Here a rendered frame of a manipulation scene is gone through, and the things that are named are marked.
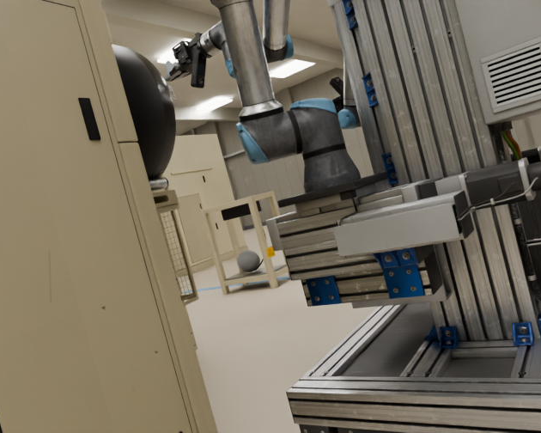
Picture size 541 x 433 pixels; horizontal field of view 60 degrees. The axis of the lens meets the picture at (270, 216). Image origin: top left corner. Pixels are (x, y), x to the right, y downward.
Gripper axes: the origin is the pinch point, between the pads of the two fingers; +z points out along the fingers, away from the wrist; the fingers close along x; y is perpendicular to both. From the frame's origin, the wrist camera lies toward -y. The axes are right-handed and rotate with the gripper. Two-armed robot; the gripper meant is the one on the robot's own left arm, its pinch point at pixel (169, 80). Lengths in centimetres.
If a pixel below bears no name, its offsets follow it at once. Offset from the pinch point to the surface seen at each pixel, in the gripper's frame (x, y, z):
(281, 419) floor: 7, -124, 1
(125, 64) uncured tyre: 8.7, 9.7, 8.7
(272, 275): -191, -98, 121
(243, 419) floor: 8, -122, 17
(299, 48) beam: -721, 252, 238
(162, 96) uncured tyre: -2.6, -2.3, 7.6
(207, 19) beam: -454, 266, 250
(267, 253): -192, -79, 119
